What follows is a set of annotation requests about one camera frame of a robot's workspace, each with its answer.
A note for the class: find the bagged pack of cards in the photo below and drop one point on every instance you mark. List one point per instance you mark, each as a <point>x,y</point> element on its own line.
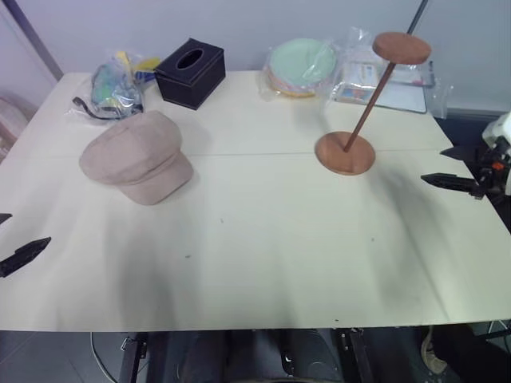
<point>359,77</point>

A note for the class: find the bagged stack of pastel plates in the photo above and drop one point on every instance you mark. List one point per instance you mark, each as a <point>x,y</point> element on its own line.
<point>297,65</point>

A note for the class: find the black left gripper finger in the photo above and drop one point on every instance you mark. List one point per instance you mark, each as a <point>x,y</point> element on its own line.
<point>24,253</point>
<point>4,218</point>

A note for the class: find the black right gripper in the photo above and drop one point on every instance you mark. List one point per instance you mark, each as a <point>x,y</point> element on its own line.
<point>497,171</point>

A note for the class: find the black metal table leg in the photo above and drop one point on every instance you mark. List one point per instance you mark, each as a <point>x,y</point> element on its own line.
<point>357,355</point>
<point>131,357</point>

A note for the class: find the thin dark pole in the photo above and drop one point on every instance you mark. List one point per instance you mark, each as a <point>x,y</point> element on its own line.
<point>416,16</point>

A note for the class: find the black leather tissue box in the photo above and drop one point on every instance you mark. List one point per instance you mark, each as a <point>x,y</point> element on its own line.
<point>191,81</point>

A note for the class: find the beige newsboy cap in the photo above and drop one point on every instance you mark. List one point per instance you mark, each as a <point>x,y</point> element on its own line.
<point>135,155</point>

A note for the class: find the wooden hat stand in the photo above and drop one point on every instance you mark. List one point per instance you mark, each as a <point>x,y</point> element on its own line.
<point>346,153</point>

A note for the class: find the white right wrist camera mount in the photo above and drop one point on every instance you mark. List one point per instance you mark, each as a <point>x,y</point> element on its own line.
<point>499,129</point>

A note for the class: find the plastic bag of colourful items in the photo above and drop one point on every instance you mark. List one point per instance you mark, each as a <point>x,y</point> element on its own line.
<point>116,85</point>

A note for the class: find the bagged small whiteboard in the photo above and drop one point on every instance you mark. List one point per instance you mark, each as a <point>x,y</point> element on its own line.
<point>403,93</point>

